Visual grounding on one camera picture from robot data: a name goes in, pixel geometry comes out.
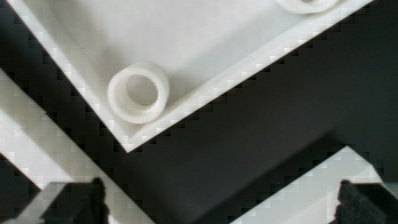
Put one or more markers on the white U-shaped obstacle fence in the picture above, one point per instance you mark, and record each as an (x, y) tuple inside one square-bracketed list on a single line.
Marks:
[(54, 163)]

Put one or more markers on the white square tabletop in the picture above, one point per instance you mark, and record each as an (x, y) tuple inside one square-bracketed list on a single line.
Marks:
[(211, 39)]

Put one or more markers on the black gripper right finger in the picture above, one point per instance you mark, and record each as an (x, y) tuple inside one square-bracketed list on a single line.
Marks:
[(369, 203)]

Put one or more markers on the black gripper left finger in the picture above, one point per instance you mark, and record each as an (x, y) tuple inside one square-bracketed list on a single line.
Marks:
[(68, 204)]

